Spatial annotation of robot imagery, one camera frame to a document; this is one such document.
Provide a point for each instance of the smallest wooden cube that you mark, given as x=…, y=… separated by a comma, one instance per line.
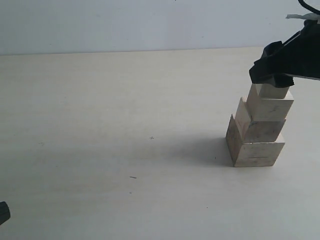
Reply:
x=271, y=92

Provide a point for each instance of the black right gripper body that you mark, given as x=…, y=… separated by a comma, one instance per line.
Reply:
x=298, y=57

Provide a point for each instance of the largest wooden cube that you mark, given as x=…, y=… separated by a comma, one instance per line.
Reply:
x=251, y=154

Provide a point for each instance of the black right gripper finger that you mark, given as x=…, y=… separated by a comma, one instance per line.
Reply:
x=282, y=81

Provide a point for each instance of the medium-small wooden cube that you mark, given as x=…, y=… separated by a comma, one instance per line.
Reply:
x=266, y=109

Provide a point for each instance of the medium-large wooden cube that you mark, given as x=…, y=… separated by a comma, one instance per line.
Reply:
x=255, y=131

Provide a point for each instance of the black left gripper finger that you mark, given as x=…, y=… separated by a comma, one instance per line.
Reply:
x=5, y=213

